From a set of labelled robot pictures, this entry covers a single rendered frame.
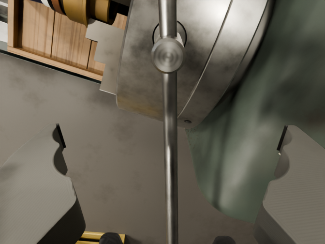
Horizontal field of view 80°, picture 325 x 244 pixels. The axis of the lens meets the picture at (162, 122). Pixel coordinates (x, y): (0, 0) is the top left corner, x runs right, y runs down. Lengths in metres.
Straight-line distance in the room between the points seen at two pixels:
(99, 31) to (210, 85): 0.21
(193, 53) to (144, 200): 1.93
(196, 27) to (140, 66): 0.07
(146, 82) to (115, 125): 1.42
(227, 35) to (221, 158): 0.16
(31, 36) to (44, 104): 1.17
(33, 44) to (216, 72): 0.54
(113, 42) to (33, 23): 0.34
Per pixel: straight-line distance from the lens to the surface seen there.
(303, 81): 0.25
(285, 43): 0.26
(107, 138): 1.72
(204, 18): 0.22
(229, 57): 0.22
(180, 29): 0.21
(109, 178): 1.95
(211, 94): 0.24
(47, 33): 0.64
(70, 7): 0.36
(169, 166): 0.17
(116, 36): 0.35
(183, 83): 0.23
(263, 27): 0.29
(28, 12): 0.66
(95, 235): 2.54
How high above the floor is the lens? 1.45
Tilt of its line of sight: 66 degrees down
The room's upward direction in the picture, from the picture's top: 179 degrees counter-clockwise
